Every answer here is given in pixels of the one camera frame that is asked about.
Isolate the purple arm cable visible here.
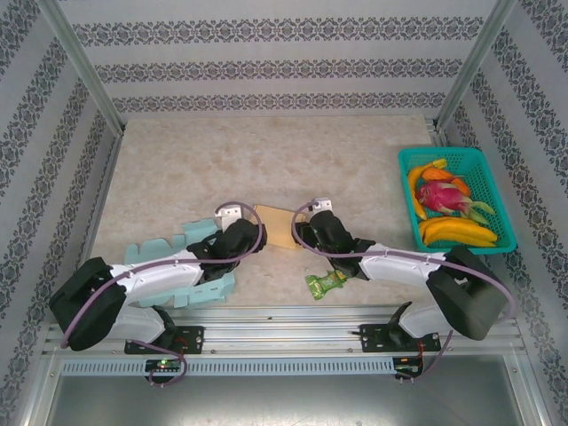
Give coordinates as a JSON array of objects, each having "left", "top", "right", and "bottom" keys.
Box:
[
  {"left": 290, "top": 199, "right": 518, "bottom": 385},
  {"left": 59, "top": 200, "right": 263, "bottom": 388}
]

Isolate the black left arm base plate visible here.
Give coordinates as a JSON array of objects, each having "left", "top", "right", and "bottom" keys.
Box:
[{"left": 123, "top": 326, "right": 206, "bottom": 356}]

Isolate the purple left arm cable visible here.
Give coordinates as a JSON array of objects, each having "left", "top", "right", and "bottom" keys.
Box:
[{"left": 59, "top": 200, "right": 263, "bottom": 388}]

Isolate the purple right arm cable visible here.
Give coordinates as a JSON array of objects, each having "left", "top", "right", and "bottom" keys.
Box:
[{"left": 290, "top": 199, "right": 518, "bottom": 385}]

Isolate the single curved yellow banana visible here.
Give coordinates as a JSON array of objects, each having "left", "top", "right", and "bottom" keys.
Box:
[{"left": 406, "top": 165, "right": 430, "bottom": 221}]

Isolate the light blue paper box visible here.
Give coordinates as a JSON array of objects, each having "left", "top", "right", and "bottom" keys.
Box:
[{"left": 123, "top": 217, "right": 236, "bottom": 310}]

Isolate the large green candy packet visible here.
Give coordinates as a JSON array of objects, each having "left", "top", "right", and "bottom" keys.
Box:
[{"left": 304, "top": 271, "right": 345, "bottom": 303}]

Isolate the pink dragon fruit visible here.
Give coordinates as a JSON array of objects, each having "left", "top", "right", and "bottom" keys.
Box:
[{"left": 414, "top": 179, "right": 496, "bottom": 223}]

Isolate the yellow banana bunch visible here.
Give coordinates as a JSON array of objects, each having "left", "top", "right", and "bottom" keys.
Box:
[{"left": 419, "top": 216, "right": 501, "bottom": 249}]

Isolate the orange fruit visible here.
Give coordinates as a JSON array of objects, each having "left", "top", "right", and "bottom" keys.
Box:
[{"left": 420, "top": 163, "right": 471, "bottom": 196}]

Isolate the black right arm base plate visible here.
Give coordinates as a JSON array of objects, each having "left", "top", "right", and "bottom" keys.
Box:
[{"left": 359, "top": 322, "right": 443, "bottom": 354}]

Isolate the aluminium frame post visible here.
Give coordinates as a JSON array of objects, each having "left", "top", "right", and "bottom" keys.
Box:
[
  {"left": 37, "top": 0, "right": 125, "bottom": 137},
  {"left": 432, "top": 0, "right": 518, "bottom": 130}
]

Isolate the aluminium frame rail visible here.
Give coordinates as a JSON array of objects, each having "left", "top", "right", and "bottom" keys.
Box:
[{"left": 42, "top": 305, "right": 527, "bottom": 356}]

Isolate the slotted grey cable duct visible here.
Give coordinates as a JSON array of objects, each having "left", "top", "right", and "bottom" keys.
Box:
[{"left": 59, "top": 357, "right": 396, "bottom": 376}]

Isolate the teal plastic basket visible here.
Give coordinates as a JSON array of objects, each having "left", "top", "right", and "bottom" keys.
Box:
[{"left": 397, "top": 146, "right": 519, "bottom": 256}]

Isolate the orange paper box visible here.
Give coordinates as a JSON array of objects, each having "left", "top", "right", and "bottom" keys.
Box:
[{"left": 252, "top": 203, "right": 307, "bottom": 250}]

